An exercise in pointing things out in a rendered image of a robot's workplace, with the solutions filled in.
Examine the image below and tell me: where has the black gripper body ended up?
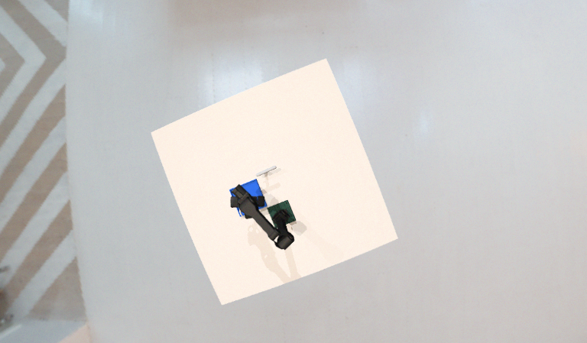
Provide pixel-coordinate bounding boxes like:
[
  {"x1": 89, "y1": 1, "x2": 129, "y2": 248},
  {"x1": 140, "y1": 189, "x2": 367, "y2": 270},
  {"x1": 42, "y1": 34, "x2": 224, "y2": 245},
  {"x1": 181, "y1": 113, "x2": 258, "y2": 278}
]
[{"x1": 230, "y1": 196, "x2": 264, "y2": 208}]

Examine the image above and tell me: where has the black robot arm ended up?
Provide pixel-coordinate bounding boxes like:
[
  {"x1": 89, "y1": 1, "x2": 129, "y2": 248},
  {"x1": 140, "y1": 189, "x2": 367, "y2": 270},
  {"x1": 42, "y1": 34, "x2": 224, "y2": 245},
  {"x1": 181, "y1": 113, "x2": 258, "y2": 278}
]
[{"x1": 231, "y1": 184, "x2": 295, "y2": 250}]

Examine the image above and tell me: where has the blue tray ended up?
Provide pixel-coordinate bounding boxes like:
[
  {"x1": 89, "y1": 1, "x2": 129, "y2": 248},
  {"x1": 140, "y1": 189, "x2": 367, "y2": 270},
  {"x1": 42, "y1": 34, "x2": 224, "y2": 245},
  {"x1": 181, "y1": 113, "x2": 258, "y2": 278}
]
[{"x1": 229, "y1": 179, "x2": 267, "y2": 217}]

